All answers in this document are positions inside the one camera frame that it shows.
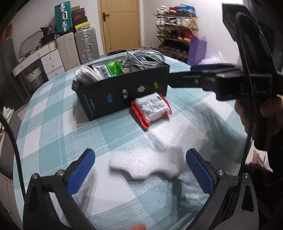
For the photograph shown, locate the red and white packet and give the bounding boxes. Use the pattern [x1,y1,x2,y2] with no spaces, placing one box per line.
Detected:
[131,93,172,130]

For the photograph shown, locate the beige suitcase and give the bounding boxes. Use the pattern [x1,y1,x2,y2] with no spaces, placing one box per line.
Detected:
[56,33,81,71]

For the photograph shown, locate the person's left hand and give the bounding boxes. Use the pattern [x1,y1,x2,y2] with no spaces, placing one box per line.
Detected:
[129,224,146,230]

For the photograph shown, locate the white usb cable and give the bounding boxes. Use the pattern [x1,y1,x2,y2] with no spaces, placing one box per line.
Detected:
[123,50,166,71]

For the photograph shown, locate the wooden shoe rack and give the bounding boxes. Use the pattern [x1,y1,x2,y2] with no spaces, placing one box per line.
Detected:
[154,4,198,63]

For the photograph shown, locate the white foam sheet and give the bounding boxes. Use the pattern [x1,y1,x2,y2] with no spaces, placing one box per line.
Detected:
[109,147,186,180]

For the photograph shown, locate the purple bag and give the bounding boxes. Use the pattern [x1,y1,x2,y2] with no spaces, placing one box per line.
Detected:
[187,35,207,66]

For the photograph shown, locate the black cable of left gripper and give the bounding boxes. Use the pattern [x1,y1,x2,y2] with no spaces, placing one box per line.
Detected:
[0,113,27,199]

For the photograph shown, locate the striped laundry basket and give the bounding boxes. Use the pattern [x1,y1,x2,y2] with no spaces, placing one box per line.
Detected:
[24,67,47,91]

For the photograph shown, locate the grey side cabinet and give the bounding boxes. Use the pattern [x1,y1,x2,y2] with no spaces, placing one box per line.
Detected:
[0,111,21,179]

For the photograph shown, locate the black bag on desk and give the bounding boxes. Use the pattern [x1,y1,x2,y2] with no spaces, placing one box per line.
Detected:
[40,24,55,46]

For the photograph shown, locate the teal checkered tablecloth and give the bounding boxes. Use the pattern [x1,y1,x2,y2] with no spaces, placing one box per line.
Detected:
[17,70,246,229]

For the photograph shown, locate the light green tissue pack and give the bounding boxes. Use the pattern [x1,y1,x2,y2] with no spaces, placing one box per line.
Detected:
[2,106,14,121]

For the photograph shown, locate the stacked shoe boxes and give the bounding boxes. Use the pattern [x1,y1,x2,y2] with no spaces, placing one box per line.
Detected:
[71,8,90,31]

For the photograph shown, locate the black storage box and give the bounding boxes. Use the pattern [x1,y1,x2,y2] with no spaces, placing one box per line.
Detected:
[71,64,170,121]

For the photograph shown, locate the teal suitcase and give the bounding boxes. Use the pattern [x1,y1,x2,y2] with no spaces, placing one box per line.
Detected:
[54,1,73,34]

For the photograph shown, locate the white drawer desk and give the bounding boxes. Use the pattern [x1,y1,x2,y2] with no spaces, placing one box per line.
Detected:
[13,41,65,80]

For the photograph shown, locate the oval mirror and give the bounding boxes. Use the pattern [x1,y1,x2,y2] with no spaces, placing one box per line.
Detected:
[20,30,43,56]

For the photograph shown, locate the person's right hand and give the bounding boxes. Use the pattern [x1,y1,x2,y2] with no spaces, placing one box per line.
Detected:
[234,93,283,153]

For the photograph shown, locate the wooden door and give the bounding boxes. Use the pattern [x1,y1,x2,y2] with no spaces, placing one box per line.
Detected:
[98,0,141,55]

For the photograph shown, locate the silver suitcase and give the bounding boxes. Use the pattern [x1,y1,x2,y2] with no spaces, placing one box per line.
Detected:
[75,27,100,64]

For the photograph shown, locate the white plastic bag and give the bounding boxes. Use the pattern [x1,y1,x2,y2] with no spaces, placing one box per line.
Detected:
[199,51,224,65]

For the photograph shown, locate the green and white packet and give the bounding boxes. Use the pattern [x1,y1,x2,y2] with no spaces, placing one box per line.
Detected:
[91,59,124,79]

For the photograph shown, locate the grey cable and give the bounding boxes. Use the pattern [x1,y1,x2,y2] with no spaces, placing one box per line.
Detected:
[74,65,104,84]

